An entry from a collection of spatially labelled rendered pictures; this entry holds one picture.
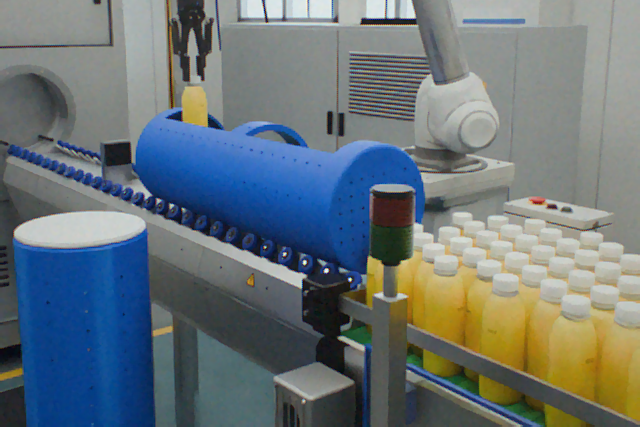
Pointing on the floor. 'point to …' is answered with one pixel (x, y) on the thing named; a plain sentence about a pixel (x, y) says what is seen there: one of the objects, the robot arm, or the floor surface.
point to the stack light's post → (388, 360)
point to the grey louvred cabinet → (552, 47)
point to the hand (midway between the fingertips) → (193, 69)
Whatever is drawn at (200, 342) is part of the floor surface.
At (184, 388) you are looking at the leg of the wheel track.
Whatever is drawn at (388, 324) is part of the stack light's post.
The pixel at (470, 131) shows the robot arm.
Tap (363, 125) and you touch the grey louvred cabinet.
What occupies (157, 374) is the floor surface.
